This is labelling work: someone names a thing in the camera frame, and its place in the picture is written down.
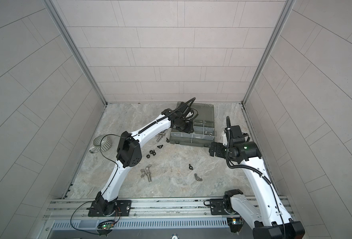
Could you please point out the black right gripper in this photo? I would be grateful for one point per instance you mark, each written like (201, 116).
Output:
(217, 151)

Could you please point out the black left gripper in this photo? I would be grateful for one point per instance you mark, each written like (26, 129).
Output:
(190, 129)

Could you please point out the green plastic organizer box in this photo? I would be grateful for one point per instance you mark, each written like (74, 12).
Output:
(203, 126)

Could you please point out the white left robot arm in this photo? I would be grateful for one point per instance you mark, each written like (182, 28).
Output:
(129, 153)

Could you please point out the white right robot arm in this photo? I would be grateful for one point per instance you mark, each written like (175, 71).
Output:
(270, 219)

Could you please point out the silver wing nut front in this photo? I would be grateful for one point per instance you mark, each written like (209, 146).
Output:
(198, 178)

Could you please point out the silver wing bolt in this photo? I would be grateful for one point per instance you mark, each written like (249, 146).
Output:
(146, 173)

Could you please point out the right circuit board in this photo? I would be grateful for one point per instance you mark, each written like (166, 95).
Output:
(235, 224)

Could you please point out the circuit board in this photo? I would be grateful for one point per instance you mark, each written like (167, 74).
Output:
(106, 225)
(235, 224)

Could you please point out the left circuit board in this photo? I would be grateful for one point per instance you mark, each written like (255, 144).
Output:
(106, 225)

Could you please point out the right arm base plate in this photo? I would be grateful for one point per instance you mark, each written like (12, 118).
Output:
(216, 206)

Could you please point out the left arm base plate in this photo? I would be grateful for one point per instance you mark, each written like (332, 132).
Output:
(123, 207)

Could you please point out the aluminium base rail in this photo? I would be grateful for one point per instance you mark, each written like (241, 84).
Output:
(184, 207)

